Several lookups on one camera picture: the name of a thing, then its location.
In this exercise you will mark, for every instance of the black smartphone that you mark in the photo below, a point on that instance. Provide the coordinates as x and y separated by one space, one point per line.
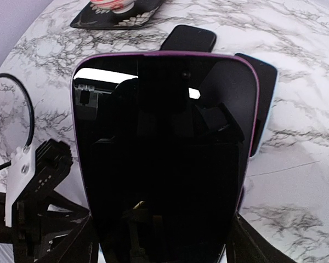
163 140
264 104

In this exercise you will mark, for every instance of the black phone case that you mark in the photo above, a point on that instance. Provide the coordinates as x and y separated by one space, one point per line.
189 38

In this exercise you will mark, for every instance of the black square plate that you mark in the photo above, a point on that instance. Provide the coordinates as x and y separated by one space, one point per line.
136 16

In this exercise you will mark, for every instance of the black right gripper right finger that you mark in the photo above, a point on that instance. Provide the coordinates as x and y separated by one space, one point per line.
246 245

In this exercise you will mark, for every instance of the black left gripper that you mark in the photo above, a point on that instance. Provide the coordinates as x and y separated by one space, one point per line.
39 202

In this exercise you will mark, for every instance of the black smartphone front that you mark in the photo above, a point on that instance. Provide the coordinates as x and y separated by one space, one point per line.
163 140

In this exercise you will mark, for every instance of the light blue phone case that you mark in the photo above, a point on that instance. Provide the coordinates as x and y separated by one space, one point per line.
263 137

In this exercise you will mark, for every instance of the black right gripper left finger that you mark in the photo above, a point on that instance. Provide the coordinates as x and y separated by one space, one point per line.
70 241

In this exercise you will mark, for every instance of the red white patterned bowl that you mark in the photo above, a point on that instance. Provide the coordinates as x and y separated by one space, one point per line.
113 4

